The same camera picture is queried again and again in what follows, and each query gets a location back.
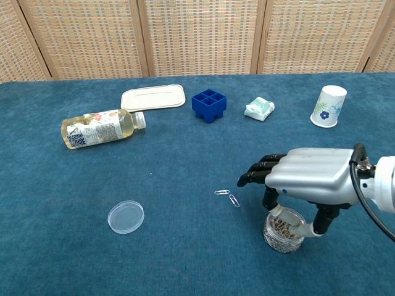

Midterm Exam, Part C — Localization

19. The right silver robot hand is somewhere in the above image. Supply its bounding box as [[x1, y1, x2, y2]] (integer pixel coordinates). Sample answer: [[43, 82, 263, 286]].
[[236, 147, 359, 239]]

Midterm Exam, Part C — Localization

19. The cream rectangular tray lid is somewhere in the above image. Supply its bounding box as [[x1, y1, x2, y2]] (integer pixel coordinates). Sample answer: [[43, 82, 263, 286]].
[[120, 84, 186, 113]]

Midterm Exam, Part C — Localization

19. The white floral paper cup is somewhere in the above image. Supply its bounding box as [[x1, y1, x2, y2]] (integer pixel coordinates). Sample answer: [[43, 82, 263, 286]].
[[309, 85, 347, 128]]

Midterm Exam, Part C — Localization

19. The clear jar of paperclips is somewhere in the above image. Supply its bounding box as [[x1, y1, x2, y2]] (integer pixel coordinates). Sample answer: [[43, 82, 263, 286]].
[[262, 207, 306, 254]]

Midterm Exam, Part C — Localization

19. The white green tissue packet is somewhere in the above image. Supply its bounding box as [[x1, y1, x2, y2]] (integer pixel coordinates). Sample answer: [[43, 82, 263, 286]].
[[243, 96, 275, 122]]

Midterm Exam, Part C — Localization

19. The blue four-compartment box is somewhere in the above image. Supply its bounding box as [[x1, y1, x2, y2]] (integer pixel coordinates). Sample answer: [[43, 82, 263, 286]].
[[191, 88, 228, 124]]

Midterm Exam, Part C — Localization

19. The woven wicker folding screen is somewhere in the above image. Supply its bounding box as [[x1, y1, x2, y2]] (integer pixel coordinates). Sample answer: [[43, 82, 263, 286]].
[[0, 0, 395, 84]]

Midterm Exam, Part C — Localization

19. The clear round plastic lid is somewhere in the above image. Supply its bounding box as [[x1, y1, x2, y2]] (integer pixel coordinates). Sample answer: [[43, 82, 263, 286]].
[[107, 200, 145, 235]]

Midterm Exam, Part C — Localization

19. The clear bottle with yellow liquid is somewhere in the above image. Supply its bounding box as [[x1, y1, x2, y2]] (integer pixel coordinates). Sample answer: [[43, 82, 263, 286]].
[[60, 108, 147, 150]]

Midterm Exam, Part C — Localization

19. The blue table cloth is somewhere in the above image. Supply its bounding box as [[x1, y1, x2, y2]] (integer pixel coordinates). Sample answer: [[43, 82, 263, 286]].
[[0, 72, 395, 296]]

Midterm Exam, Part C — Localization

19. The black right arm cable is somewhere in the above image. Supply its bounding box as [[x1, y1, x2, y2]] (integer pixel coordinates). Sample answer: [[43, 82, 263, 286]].
[[349, 143, 395, 243]]

